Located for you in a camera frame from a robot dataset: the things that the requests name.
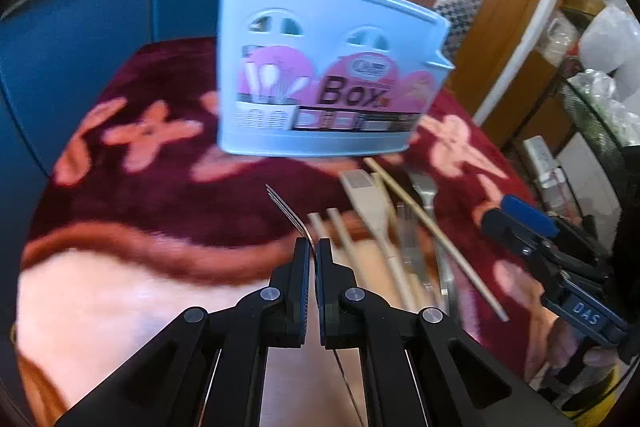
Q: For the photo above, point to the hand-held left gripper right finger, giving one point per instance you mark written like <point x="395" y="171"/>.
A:
<point x="325" y="292"/>

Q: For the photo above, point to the wooden door with glass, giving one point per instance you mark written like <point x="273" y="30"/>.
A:
<point x="520" y="7"/>

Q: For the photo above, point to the blue lower kitchen cabinet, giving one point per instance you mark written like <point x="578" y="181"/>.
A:
<point x="75" y="7"/>

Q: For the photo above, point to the glass top side table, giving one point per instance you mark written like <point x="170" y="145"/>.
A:
<point x="587" y="117"/>

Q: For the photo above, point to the metal table knife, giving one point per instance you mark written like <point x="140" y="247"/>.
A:
<point x="412" y="247"/>

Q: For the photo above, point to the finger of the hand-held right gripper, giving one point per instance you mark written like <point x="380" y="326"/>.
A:
<point x="530" y="213"/>
<point x="510" y="232"/>

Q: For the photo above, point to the light blue utensil holder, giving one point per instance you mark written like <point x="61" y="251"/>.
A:
<point x="320" y="32"/>

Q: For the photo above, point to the thin metal fork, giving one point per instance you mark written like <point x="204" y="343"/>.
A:
<point x="300" y="227"/>

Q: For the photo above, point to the white cardboard box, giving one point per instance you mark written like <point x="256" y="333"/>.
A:
<point x="542" y="159"/>

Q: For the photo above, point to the white plastic bag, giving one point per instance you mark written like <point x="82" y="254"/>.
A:
<point x="610" y="34"/>

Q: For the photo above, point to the wooden spatula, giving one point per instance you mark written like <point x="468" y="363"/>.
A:
<point x="370" y="207"/>

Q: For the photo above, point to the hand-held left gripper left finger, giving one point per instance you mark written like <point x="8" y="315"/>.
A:
<point x="301" y="292"/>

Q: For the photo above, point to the long wooden chopstick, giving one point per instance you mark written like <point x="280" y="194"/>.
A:
<point x="440" y="239"/>

